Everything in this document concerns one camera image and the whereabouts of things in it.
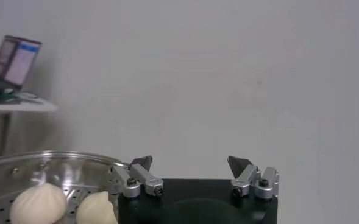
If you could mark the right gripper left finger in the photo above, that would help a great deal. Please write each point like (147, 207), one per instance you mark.
(144, 179)

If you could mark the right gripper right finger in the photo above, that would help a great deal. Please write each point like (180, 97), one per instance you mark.
(247, 179)

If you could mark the white steamed baozi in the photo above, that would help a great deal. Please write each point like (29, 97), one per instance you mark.
(95, 210)
(39, 205)

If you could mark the perforated steel steamer basket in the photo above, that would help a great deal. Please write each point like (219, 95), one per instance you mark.
(60, 170)

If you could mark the white side table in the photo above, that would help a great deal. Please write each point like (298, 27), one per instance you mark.
(23, 106)

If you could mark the black laptop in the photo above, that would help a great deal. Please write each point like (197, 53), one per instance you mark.
(14, 62)

